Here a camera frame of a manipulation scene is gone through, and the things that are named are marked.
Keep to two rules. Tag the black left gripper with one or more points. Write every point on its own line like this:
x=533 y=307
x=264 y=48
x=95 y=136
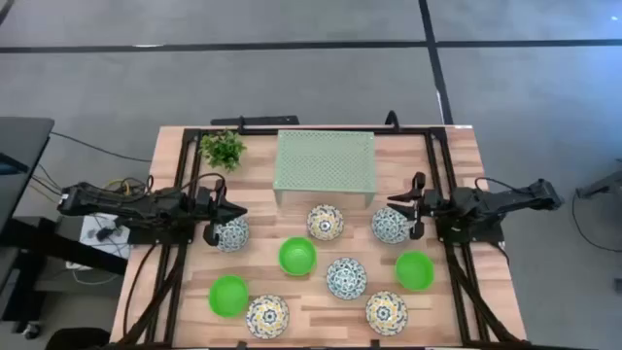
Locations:
x=206 y=206

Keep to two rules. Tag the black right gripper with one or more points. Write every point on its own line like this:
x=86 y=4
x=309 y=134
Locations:
x=430 y=204

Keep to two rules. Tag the teal floral patterned bowl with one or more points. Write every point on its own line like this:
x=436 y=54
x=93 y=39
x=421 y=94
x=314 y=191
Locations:
x=389 y=229
x=235 y=235
x=346 y=278

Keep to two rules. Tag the green plastic bowl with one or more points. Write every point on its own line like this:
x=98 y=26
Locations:
x=297 y=255
x=228 y=296
x=414 y=270

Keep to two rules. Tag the yellow floral patterned bowl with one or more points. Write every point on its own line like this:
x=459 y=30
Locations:
x=267 y=316
x=386 y=313
x=325 y=222

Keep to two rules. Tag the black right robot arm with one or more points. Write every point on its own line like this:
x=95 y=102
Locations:
x=510 y=197

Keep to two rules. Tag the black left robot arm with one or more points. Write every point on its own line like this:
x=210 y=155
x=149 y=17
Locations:
x=121 y=204

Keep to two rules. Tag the green potted plant white pot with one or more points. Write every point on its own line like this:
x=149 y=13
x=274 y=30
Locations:
x=222 y=150

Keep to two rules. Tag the pale green perforated metal shelf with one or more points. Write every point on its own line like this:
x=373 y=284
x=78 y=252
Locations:
x=324 y=163

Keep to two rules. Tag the white power strip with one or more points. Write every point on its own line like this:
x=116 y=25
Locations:
x=92 y=228

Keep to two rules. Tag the grey chair base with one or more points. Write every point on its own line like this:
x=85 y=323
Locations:
x=602 y=187

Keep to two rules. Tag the black desk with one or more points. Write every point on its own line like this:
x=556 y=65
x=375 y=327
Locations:
x=22 y=146

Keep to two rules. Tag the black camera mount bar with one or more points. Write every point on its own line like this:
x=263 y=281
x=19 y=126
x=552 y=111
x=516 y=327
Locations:
x=262 y=120

